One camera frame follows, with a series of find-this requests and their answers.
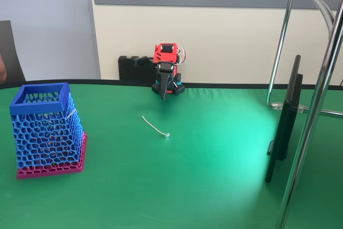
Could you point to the person's forearm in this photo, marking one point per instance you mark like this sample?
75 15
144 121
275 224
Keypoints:
2 70

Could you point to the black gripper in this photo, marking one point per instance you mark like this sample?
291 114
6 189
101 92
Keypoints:
163 74

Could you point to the thin white stick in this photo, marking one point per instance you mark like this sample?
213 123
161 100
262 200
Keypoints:
71 114

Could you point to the clear plastic clip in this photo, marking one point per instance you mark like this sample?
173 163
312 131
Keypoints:
277 105

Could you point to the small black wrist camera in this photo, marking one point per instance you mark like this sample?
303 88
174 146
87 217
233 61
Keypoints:
140 62

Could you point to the black plastic case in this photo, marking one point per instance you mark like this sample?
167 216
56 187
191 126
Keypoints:
126 68

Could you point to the chrome tube stand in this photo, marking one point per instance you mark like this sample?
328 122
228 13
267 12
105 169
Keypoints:
308 132

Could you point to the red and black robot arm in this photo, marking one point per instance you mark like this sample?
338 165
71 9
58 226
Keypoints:
160 54

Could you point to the green table cloth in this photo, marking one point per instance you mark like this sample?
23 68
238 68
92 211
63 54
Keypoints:
160 186

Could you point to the blue mesh basket magenta base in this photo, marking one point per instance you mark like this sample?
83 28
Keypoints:
37 108

